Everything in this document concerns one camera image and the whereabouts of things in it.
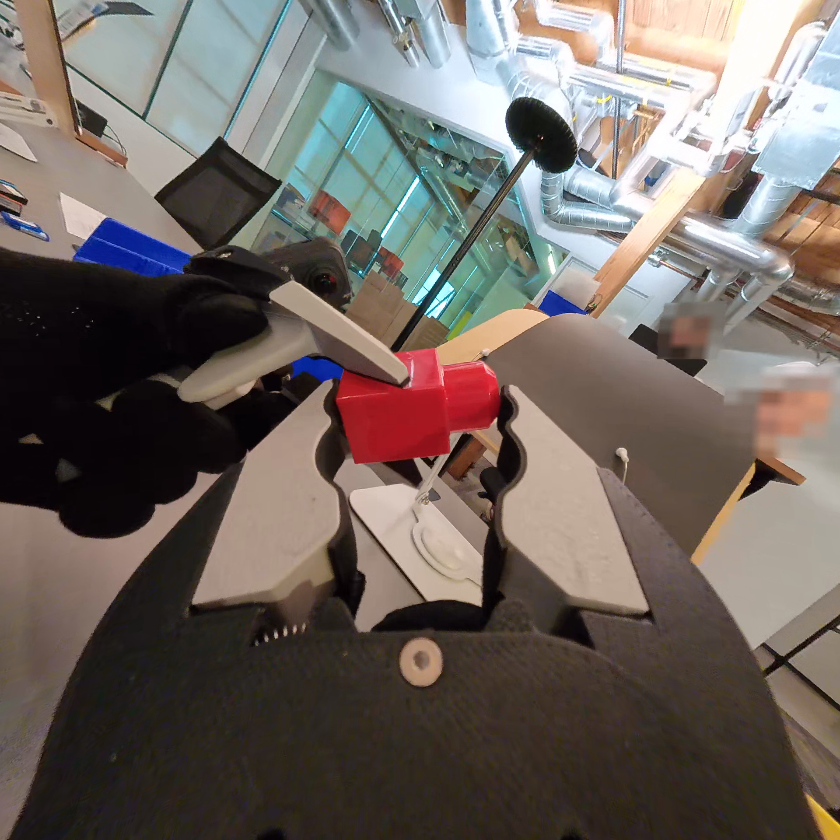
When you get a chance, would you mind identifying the tan wooden board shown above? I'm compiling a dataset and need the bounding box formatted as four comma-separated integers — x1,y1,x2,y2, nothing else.
13,0,76,135

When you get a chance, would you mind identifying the blue plastic bin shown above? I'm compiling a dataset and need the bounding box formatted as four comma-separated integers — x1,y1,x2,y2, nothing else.
73,217,345,383

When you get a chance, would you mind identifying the cardboard box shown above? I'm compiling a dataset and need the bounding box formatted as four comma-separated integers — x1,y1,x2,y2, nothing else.
348,272,447,352

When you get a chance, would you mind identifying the black round-base floor stand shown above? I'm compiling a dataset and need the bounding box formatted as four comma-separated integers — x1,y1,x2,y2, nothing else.
390,97,580,352

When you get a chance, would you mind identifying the black office chair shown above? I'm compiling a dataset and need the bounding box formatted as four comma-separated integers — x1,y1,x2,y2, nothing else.
154,136,283,252

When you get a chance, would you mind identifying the blue flat card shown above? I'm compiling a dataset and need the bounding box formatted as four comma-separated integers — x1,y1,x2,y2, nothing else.
0,210,51,242

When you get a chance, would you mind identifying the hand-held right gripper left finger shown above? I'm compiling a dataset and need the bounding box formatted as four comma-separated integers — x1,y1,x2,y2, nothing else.
190,382,361,631

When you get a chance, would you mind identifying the wooden pillar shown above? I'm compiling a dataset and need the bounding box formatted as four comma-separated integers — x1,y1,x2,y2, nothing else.
591,171,706,319

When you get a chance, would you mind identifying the person's left hand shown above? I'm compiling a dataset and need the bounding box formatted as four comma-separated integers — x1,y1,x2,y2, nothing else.
0,249,299,539

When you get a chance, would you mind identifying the small red object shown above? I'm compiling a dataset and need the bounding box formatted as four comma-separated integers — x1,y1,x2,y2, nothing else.
336,348,503,465

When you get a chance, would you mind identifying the small blue bin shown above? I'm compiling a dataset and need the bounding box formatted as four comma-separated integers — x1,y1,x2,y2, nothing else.
539,289,592,317

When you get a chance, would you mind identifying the silver spiral air duct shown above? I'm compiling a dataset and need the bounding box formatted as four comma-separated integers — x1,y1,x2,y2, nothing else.
541,167,634,234

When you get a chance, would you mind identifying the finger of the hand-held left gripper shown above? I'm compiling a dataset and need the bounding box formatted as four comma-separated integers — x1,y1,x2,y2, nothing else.
268,280,412,388

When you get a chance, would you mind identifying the wooden edge desk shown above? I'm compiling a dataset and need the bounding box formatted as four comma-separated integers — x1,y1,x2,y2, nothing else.
755,456,806,488

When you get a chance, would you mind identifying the silver rectangular air duct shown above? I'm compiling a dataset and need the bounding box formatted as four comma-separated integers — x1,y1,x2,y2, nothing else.
751,39,840,191

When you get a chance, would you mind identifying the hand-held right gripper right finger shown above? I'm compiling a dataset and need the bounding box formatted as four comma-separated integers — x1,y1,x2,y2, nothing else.
482,384,652,618

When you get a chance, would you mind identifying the white paper sheet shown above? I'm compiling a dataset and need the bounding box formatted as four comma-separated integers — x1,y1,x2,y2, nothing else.
59,192,109,240
0,121,38,163

